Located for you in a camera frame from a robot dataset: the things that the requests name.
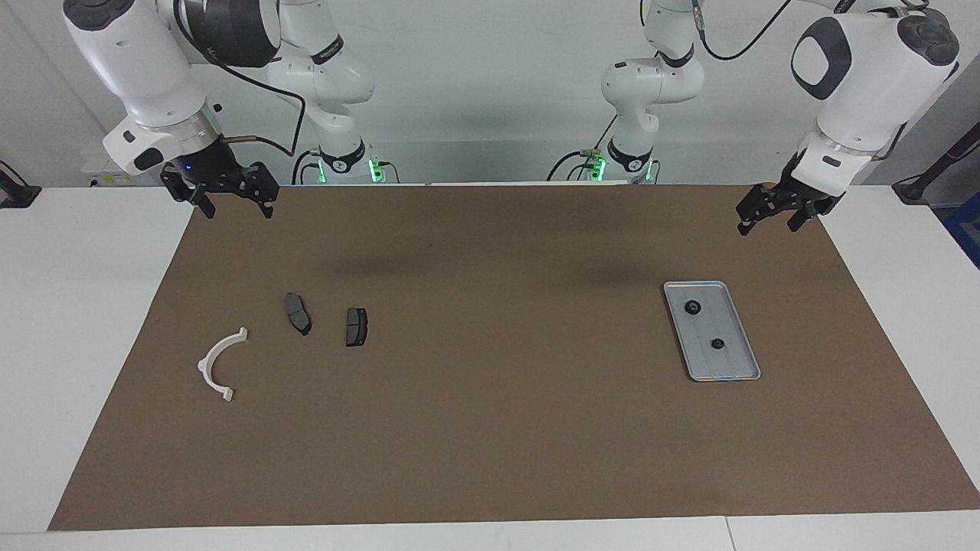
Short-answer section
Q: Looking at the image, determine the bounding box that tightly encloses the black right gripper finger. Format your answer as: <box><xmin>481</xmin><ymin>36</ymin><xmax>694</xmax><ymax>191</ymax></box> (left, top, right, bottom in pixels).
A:
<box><xmin>160</xmin><ymin>169</ymin><xmax>217</xmax><ymax>220</ymax></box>
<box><xmin>243</xmin><ymin>161</ymin><xmax>279</xmax><ymax>220</ymax></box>

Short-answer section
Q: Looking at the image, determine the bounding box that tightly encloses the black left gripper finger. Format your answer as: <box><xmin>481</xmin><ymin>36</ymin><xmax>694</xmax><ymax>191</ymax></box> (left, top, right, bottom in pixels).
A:
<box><xmin>786</xmin><ymin>200</ymin><xmax>819</xmax><ymax>233</ymax></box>
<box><xmin>736</xmin><ymin>185</ymin><xmax>769</xmax><ymax>236</ymax></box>

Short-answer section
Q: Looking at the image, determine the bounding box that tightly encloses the silver metal tray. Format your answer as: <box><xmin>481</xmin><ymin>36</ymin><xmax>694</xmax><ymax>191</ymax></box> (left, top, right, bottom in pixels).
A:
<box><xmin>662</xmin><ymin>280</ymin><xmax>762</xmax><ymax>383</ymax></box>

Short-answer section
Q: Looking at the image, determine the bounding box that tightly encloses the black angled stand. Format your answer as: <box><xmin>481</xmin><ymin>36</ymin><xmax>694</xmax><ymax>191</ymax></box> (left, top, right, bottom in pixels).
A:
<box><xmin>892</xmin><ymin>122</ymin><xmax>980</xmax><ymax>206</ymax></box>

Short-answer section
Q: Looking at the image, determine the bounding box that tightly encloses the elongated dark brake pad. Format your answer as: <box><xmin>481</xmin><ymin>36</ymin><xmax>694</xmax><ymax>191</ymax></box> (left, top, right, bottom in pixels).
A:
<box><xmin>284</xmin><ymin>292</ymin><xmax>313</xmax><ymax>337</ymax></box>

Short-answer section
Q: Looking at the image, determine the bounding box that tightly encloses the black clamp stand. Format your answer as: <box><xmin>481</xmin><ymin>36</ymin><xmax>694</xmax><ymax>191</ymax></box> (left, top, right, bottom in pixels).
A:
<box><xmin>0</xmin><ymin>159</ymin><xmax>41</xmax><ymax>209</ymax></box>

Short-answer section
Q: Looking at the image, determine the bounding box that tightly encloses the blue box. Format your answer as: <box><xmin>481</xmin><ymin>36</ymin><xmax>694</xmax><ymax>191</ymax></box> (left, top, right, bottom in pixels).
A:
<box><xmin>943</xmin><ymin>210</ymin><xmax>980</xmax><ymax>270</ymax></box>

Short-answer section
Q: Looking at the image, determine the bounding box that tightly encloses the brown table mat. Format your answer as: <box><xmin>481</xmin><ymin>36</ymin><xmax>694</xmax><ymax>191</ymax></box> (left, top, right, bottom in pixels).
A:
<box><xmin>47</xmin><ymin>182</ymin><xmax>980</xmax><ymax>532</ymax></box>

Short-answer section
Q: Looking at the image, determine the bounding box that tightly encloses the black right base cable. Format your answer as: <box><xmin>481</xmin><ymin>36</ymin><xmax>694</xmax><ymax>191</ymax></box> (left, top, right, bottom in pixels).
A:
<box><xmin>291</xmin><ymin>149</ymin><xmax>326</xmax><ymax>186</ymax></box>

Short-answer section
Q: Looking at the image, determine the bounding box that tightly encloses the black base cable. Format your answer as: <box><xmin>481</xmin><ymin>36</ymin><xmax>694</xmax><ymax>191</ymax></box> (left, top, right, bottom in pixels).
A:
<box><xmin>291</xmin><ymin>149</ymin><xmax>326</xmax><ymax>186</ymax></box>
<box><xmin>546</xmin><ymin>115</ymin><xmax>619</xmax><ymax>183</ymax></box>

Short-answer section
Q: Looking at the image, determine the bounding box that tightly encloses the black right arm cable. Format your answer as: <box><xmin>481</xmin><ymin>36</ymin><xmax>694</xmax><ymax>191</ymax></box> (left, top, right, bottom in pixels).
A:
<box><xmin>175</xmin><ymin>0</ymin><xmax>307</xmax><ymax>158</ymax></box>

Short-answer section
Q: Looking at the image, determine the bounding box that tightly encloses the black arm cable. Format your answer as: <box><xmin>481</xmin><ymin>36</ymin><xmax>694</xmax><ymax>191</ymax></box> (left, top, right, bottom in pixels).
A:
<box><xmin>175</xmin><ymin>0</ymin><xmax>307</xmax><ymax>158</ymax></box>
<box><xmin>689</xmin><ymin>0</ymin><xmax>958</xmax><ymax>161</ymax></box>

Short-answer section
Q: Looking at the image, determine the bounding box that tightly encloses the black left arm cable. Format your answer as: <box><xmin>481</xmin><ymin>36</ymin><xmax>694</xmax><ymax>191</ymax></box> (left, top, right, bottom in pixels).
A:
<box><xmin>689</xmin><ymin>0</ymin><xmax>958</xmax><ymax>161</ymax></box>

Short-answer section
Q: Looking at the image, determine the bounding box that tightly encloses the white semicircular bracket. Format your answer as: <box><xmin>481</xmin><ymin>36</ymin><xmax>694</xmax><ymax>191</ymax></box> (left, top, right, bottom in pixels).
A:
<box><xmin>198</xmin><ymin>328</ymin><xmax>250</xmax><ymax>403</ymax></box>

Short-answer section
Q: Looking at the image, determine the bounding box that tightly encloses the black left base cable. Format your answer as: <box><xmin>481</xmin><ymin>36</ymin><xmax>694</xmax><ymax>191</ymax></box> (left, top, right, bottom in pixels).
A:
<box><xmin>546</xmin><ymin>115</ymin><xmax>619</xmax><ymax>183</ymax></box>

